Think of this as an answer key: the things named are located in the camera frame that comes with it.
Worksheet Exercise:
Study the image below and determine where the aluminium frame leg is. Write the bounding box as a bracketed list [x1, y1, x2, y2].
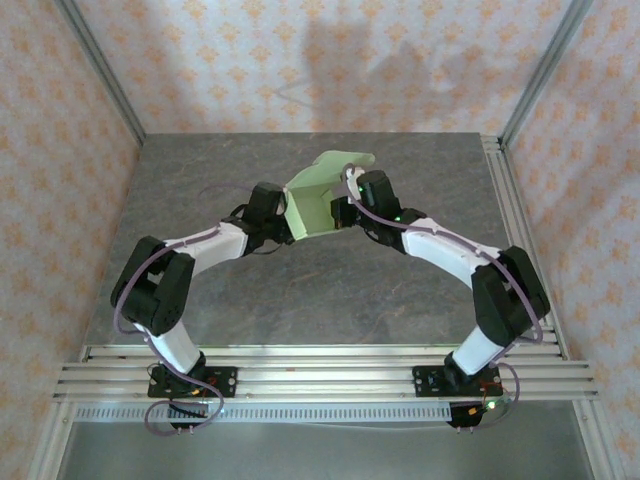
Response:
[572, 399, 626, 480]
[29, 399, 76, 480]

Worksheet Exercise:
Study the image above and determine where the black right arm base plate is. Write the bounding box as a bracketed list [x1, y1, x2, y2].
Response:
[412, 365, 506, 399]

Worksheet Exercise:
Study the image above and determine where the black controller board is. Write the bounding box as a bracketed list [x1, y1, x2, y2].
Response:
[447, 397, 514, 431]

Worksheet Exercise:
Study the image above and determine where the green paper box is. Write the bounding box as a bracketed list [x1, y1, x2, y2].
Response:
[282, 149, 376, 242]

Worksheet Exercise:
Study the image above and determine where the aluminium side rail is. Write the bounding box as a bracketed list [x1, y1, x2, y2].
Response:
[480, 134, 566, 361]

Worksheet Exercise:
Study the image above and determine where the aluminium mounting rail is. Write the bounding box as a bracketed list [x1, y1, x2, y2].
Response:
[52, 344, 600, 404]

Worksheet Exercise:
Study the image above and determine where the slotted grey cable duct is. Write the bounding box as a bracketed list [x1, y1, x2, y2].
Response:
[74, 403, 454, 424]

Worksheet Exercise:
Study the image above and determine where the aluminium frame post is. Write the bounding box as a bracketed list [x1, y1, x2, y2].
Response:
[54, 0, 147, 147]
[499, 0, 596, 149]

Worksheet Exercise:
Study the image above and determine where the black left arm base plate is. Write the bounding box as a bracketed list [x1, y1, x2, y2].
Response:
[147, 366, 238, 400]

